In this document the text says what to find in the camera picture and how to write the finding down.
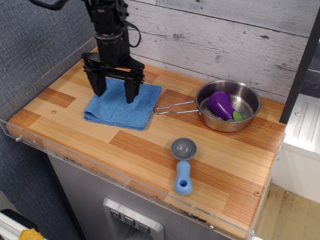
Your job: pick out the clear acrylic table guard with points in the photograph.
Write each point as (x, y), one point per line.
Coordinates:
(230, 171)

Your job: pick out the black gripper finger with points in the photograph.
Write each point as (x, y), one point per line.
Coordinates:
(132, 86)
(96, 79)

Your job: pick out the purple toy eggplant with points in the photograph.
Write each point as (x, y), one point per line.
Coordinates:
(220, 103)

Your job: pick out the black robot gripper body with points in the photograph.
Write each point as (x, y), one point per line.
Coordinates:
(112, 59)

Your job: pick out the blue cloth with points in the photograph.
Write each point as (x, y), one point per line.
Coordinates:
(111, 108)

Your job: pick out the silver dispenser panel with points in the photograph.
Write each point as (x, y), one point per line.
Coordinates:
(124, 222)

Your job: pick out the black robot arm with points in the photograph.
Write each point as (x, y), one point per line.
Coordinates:
(109, 17)

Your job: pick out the blue grey ice cream scoop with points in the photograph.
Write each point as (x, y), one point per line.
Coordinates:
(183, 150)

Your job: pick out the stainless steel pan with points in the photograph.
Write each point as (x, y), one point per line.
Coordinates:
(244, 99)

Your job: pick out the black vertical post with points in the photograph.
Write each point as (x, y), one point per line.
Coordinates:
(303, 67)

